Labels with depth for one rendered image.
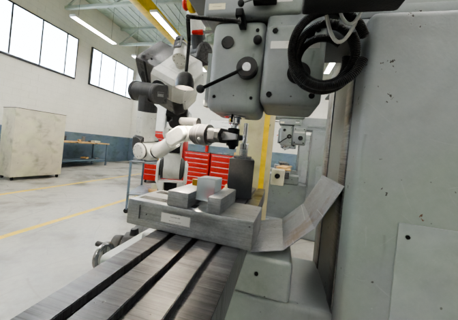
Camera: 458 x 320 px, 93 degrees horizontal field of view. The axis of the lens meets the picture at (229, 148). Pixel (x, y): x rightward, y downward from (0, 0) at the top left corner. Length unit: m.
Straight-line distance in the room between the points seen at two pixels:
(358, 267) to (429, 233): 0.17
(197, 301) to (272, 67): 0.64
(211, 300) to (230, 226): 0.19
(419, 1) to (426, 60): 0.25
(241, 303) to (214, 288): 0.40
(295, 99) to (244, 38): 0.28
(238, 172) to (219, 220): 0.52
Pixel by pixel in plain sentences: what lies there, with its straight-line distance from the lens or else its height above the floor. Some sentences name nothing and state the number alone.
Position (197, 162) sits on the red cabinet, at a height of 0.72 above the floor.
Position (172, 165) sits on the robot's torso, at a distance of 1.44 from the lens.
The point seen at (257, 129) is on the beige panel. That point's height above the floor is 1.43.
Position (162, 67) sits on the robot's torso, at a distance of 1.21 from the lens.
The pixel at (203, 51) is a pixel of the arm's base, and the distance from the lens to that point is 1.35.
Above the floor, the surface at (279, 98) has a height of 1.36.
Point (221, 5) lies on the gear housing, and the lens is 0.89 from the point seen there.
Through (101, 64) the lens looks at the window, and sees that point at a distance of 11.09.
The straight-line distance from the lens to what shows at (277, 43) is 0.79.
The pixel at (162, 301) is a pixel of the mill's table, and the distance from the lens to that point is 0.40.
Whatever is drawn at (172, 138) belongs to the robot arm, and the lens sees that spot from 0.95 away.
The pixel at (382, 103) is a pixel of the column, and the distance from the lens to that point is 0.66.
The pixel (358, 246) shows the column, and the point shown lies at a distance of 0.67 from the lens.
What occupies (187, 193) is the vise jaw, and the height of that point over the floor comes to 1.06.
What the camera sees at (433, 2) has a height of 1.65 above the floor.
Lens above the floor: 1.19
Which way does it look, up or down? level
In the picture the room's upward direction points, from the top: 6 degrees clockwise
